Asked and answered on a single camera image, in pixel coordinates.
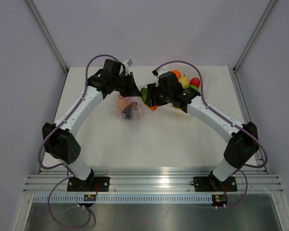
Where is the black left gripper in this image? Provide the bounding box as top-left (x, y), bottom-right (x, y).
top-left (112, 72), bottom-right (142, 98)

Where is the green orange toy mango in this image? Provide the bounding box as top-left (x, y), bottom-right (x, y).
top-left (140, 87), bottom-right (158, 111)

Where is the clear zip top bag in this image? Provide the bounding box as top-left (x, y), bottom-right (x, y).
top-left (110, 85), bottom-right (158, 120)

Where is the black toy avocado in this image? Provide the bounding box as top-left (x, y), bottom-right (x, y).
top-left (121, 102), bottom-right (140, 120)

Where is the orange toy peach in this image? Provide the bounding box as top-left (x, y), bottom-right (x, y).
top-left (117, 99), bottom-right (126, 108)

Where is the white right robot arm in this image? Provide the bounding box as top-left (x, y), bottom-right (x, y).
top-left (141, 71), bottom-right (259, 191)

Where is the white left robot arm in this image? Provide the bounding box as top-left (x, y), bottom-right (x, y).
top-left (42, 55), bottom-right (141, 192)

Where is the orange toy fruit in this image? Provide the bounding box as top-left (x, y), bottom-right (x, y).
top-left (172, 70), bottom-right (181, 79)

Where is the pale yellow toy pear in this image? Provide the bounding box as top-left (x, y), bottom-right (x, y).
top-left (178, 75), bottom-right (190, 89)

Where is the red toy tomato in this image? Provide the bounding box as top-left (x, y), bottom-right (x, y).
top-left (190, 77), bottom-right (201, 88)

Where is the left circuit board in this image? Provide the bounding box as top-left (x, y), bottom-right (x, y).
top-left (83, 194), bottom-right (96, 202)

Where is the circuit board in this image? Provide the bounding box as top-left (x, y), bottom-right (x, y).
top-left (83, 194), bottom-right (96, 202)
top-left (212, 194), bottom-right (228, 206)

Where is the right circuit board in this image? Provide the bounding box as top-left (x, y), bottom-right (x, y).
top-left (212, 194), bottom-right (228, 206)

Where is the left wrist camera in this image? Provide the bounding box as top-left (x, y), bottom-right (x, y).
top-left (122, 58), bottom-right (133, 74)

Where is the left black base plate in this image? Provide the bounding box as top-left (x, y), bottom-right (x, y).
top-left (67, 177), bottom-right (110, 192)

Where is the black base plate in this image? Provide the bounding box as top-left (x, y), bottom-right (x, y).
top-left (190, 176), bottom-right (237, 193)
top-left (67, 177), bottom-right (110, 192)

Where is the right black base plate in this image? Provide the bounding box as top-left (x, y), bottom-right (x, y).
top-left (190, 176), bottom-right (237, 193)

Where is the white slotted cable duct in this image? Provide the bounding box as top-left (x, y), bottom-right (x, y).
top-left (33, 194), bottom-right (212, 204)

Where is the aluminium frame rail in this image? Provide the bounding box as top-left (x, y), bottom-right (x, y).
top-left (23, 167), bottom-right (284, 194)

